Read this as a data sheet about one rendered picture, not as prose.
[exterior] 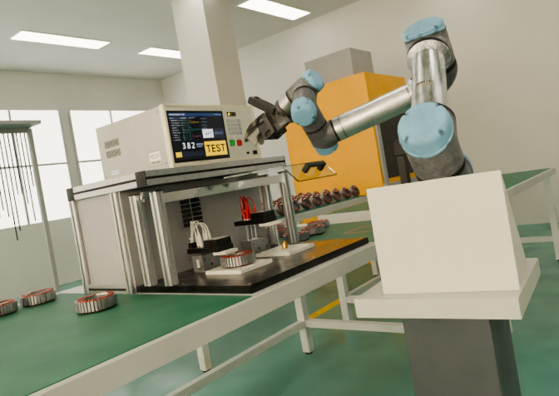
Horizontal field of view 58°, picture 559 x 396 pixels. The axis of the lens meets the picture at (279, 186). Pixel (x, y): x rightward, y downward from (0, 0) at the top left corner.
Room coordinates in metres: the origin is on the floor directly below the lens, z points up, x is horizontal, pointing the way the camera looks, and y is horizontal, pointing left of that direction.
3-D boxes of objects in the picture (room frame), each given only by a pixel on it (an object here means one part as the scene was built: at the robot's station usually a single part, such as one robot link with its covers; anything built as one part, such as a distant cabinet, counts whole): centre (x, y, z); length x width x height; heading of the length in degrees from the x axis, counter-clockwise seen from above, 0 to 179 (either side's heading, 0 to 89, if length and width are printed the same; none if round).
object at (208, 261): (1.65, 0.28, 0.80); 0.07 x 0.05 x 0.06; 142
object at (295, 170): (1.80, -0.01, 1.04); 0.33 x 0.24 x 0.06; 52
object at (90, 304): (1.41, 0.56, 0.77); 0.11 x 0.11 x 0.04
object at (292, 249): (1.75, 0.02, 0.78); 0.15 x 0.15 x 0.01; 52
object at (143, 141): (1.87, 0.34, 1.22); 0.44 x 0.39 x 0.20; 142
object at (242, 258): (1.56, 0.17, 0.80); 0.11 x 0.11 x 0.04
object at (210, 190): (1.72, 0.17, 1.03); 0.62 x 0.01 x 0.03; 142
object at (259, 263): (1.56, 0.17, 0.78); 0.15 x 0.15 x 0.01; 52
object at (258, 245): (1.84, 0.13, 0.80); 0.07 x 0.05 x 0.06; 142
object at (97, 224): (1.65, 0.61, 0.91); 0.28 x 0.03 x 0.32; 52
